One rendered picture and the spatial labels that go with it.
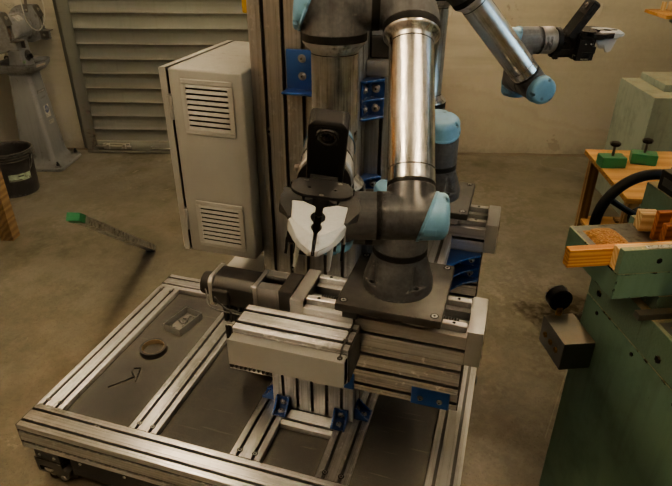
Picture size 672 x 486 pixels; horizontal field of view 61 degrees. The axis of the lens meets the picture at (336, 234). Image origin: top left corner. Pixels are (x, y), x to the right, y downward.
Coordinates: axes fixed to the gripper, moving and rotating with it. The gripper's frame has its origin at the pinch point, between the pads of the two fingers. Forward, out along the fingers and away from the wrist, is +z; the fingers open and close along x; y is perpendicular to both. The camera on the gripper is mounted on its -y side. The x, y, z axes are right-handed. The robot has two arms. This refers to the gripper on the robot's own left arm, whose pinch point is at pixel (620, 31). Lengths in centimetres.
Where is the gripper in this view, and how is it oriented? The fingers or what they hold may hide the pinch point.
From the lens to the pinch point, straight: 194.5
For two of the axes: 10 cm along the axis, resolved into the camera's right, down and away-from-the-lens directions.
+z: 9.9, -0.6, 1.3
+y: -0.3, 8.2, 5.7
